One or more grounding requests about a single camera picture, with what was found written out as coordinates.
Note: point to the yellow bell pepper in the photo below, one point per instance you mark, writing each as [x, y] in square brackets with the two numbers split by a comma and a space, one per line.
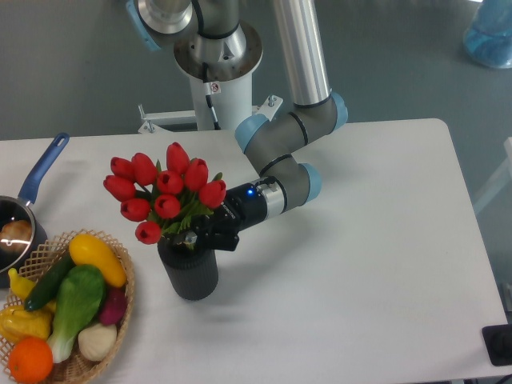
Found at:
[17, 323]

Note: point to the blue handled saucepan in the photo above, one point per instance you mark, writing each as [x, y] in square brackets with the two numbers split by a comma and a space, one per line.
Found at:
[19, 208]

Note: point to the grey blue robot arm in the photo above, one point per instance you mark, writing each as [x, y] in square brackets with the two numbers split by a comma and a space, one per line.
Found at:
[269, 145]

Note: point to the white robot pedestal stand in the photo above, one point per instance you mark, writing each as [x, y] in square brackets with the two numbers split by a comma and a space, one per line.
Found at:
[220, 73]

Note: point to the yellow squash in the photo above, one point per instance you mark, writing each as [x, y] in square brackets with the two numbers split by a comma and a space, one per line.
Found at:
[86, 249]

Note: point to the green cucumber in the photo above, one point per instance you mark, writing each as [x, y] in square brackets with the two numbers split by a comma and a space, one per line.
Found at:
[46, 289]

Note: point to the dark grey ribbed vase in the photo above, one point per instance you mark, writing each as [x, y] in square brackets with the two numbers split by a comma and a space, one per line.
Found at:
[193, 274]

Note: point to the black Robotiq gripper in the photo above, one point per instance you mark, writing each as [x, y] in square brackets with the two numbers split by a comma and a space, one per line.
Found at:
[243, 207]

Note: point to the white garlic bulb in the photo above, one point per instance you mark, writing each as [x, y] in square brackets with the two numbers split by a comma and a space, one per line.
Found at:
[96, 341]

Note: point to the bread roll in pan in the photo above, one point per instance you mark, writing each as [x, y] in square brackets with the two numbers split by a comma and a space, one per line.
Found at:
[16, 236]

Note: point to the yellow banana piece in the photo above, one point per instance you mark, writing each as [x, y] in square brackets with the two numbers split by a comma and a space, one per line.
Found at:
[19, 285]

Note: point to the green bok choy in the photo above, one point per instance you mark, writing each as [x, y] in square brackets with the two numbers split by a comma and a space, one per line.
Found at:
[79, 297]

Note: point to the red tulip bouquet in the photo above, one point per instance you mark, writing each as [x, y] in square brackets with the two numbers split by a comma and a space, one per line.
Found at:
[164, 201]

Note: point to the orange fruit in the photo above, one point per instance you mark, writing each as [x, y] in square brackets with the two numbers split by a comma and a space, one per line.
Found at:
[30, 360]

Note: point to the black device at edge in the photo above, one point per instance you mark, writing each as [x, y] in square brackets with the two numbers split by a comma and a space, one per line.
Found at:
[498, 344]

